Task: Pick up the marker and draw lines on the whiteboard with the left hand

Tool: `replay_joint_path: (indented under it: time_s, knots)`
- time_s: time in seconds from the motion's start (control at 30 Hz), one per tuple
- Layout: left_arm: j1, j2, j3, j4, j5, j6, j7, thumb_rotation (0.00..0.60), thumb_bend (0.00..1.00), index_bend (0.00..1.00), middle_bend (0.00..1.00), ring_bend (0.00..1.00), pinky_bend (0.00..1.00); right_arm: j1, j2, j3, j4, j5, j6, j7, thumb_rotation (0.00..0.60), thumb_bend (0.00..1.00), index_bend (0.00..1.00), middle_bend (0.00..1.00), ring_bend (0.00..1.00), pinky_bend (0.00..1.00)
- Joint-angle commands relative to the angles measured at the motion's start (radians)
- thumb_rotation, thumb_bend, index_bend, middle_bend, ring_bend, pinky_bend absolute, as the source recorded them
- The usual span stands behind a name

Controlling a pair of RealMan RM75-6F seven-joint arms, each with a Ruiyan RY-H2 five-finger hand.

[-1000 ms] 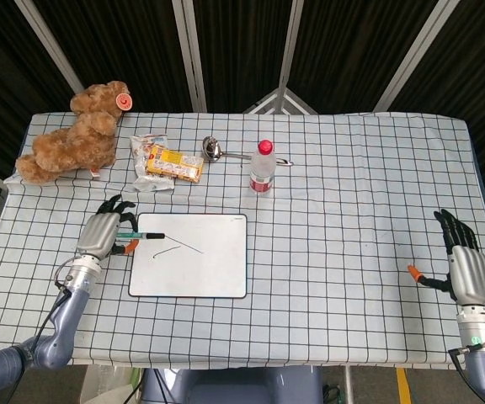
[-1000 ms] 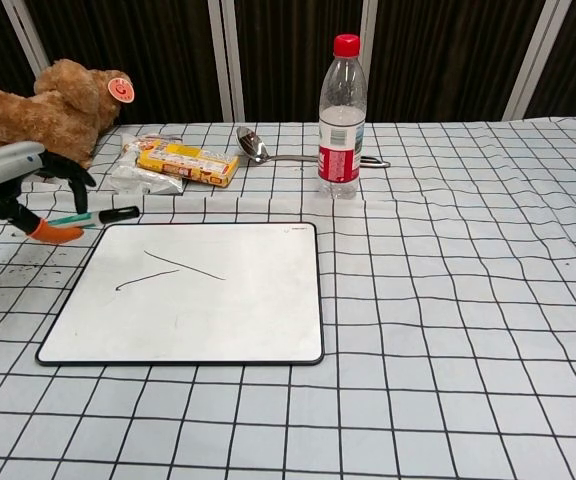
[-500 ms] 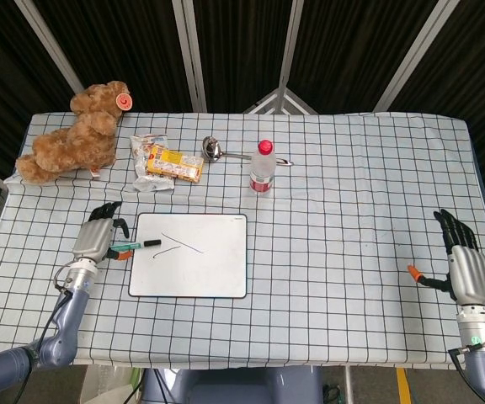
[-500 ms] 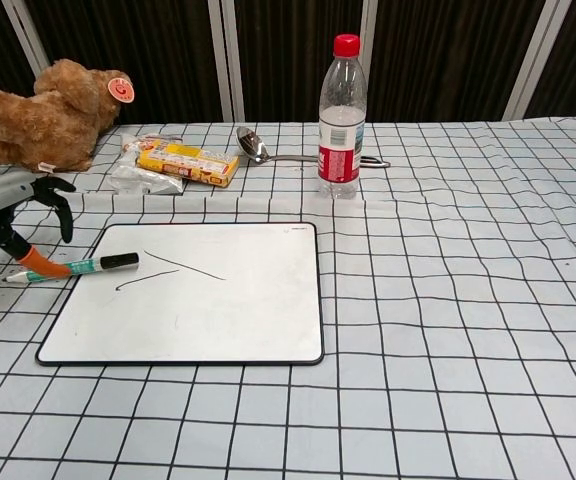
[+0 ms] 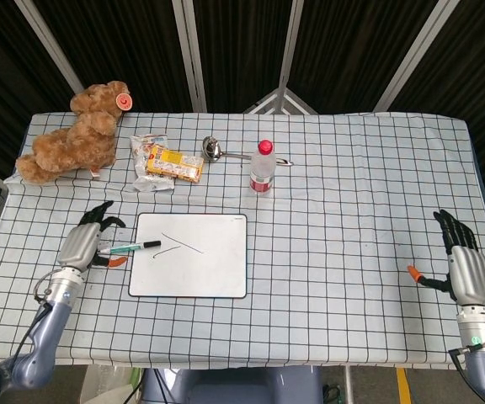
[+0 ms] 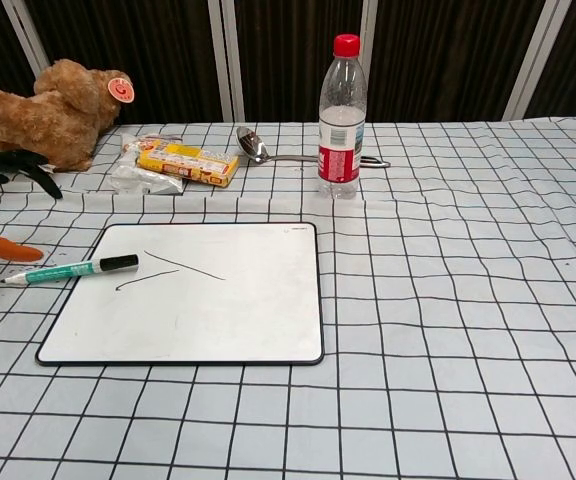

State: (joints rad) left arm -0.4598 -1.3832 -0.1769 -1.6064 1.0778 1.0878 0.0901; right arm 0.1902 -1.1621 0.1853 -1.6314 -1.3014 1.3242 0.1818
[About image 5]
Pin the yellow snack package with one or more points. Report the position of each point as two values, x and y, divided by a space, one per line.
145 147

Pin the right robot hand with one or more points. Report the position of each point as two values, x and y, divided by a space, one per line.
470 269

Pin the white folding screen frame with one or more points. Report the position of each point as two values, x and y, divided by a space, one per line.
192 54

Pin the green marker pen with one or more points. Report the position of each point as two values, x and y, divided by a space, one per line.
131 247

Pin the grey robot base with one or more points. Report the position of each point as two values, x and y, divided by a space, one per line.
230 385

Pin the checked tablecloth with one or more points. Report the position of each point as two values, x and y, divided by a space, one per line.
310 252

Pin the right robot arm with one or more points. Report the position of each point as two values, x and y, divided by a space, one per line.
482 345

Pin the white drawing board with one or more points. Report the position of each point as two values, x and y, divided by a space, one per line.
192 269

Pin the clear water bottle red cap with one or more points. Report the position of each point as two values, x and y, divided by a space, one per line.
262 168

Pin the brown teddy bear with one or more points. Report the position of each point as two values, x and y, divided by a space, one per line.
74 134

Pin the steel ladle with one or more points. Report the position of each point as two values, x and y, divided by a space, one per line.
215 149

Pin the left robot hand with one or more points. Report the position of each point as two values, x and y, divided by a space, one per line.
80 246

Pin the yellow biscuit pack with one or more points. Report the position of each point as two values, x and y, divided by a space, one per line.
175 163

